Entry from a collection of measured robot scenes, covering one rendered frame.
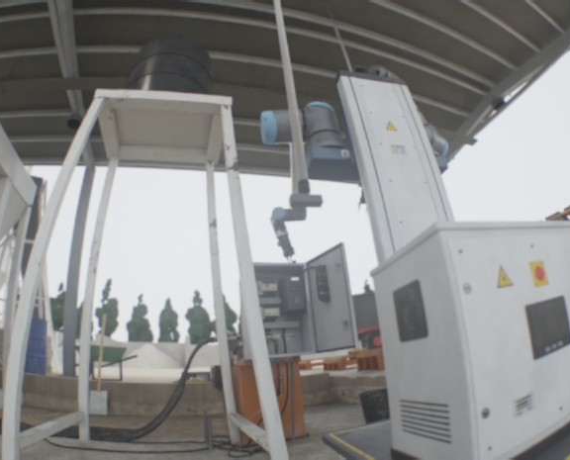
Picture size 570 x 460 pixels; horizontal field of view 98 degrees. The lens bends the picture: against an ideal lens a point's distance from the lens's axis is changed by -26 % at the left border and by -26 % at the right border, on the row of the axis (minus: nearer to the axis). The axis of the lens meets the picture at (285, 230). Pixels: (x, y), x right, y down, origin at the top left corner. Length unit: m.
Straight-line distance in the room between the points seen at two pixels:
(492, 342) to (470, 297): 0.10
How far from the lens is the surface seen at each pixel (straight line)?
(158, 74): 2.76
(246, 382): 2.49
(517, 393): 0.72
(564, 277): 0.92
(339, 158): 1.32
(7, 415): 1.69
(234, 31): 5.52
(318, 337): 2.08
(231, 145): 2.19
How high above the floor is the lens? 0.63
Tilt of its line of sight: 22 degrees up
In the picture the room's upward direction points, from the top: 5 degrees counter-clockwise
